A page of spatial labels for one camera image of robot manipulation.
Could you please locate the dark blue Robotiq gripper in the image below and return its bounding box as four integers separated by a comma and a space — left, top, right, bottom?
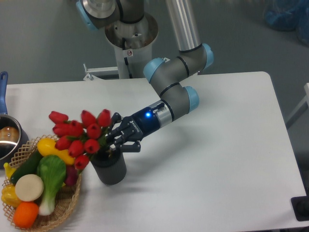
106, 107, 161, 153

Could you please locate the red tulip bouquet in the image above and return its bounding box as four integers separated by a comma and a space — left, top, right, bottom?
49, 109, 112, 173

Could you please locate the blue plastic bag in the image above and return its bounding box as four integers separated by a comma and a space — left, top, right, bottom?
263, 0, 309, 46

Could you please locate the dark green cucumber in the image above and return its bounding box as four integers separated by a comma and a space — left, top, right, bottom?
10, 150, 43, 185

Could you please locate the beige round bun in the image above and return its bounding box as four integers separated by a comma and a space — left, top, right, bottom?
15, 174, 44, 202

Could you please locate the dark grey ribbed vase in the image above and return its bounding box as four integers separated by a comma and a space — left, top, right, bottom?
91, 150, 126, 185

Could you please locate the yellow banana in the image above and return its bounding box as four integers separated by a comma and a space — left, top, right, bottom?
3, 162, 16, 179

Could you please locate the purple red radish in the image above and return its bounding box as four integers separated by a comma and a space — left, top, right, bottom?
64, 166, 78, 186

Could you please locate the white furniture edge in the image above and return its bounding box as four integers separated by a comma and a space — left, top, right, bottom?
285, 83, 309, 130

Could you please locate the woven wicker basket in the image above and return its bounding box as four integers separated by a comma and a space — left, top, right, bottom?
2, 135, 82, 232

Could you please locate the orange fruit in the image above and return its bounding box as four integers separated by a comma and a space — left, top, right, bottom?
13, 202, 39, 229

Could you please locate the green bok choy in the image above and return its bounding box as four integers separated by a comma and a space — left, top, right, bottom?
37, 155, 66, 216

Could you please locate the blue handled saucepan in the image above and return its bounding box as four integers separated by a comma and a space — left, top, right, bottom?
0, 71, 28, 170

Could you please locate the yellow squash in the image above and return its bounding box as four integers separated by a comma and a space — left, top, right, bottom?
37, 138, 75, 165

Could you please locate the black device at table edge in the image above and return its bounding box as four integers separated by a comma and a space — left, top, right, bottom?
291, 196, 309, 221

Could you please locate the yellow bell pepper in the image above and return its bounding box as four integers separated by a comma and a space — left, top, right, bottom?
1, 184, 22, 207

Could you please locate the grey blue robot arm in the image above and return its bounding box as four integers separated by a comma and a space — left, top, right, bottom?
76, 0, 214, 152

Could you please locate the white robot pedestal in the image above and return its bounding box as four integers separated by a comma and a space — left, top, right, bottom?
83, 13, 201, 82

